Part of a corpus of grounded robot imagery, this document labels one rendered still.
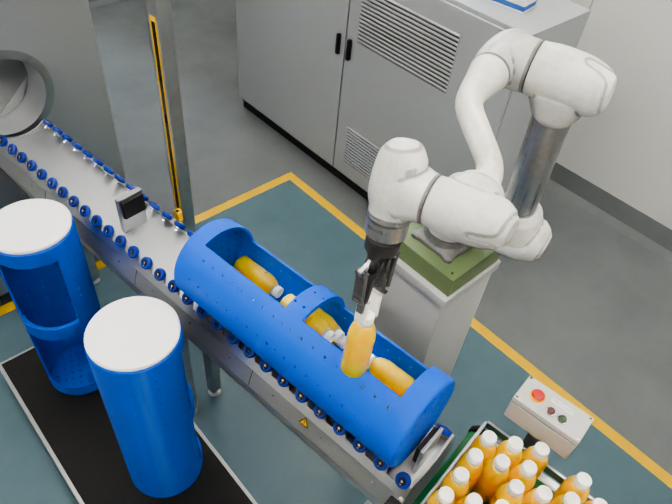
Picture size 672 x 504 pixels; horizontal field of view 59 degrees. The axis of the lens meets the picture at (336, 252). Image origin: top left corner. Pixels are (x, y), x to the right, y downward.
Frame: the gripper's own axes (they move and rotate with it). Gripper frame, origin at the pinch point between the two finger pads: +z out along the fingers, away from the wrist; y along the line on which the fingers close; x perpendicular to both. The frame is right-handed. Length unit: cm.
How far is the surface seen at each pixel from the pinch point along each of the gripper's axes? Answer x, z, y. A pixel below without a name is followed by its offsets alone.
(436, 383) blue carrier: 16.0, 23.3, -14.6
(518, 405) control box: 32, 36, -38
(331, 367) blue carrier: -7.5, 27.2, -1.2
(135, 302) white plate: -74, 41, 15
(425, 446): 20.2, 42.1, -11.2
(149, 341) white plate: -59, 43, 20
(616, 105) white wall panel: -35, 29, -297
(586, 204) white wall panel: -28, 99, -301
